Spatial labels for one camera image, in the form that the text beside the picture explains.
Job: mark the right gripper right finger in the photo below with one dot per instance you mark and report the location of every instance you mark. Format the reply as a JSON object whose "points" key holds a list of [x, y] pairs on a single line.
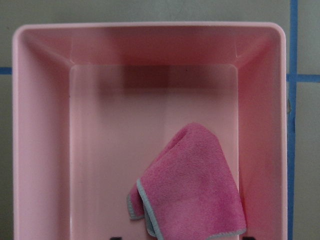
{"points": [[248, 238]]}

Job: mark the pink fleece cloth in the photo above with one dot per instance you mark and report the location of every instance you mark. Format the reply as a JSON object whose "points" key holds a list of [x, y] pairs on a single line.
{"points": [[188, 192]]}

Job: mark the pink plastic bin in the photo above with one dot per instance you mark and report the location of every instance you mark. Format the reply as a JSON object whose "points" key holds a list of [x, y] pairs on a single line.
{"points": [[95, 103]]}

